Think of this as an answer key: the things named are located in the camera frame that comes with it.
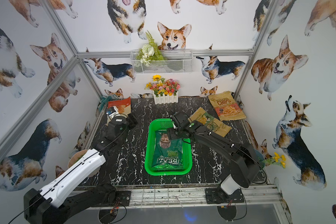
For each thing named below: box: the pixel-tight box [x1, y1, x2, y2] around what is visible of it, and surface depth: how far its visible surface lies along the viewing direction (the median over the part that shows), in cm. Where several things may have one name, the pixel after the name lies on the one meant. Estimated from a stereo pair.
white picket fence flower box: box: [144, 74, 181, 105], surface depth 112 cm
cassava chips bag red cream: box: [107, 97, 132, 117], surface depth 120 cm
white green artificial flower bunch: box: [135, 29, 165, 67], surface depth 82 cm
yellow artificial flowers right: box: [262, 152, 287, 169], surface depth 73 cm
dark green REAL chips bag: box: [152, 130, 184, 169], surface depth 90 cm
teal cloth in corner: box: [98, 95, 113, 112], surface depth 123 cm
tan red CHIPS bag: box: [208, 91, 247, 122], surface depth 115 cm
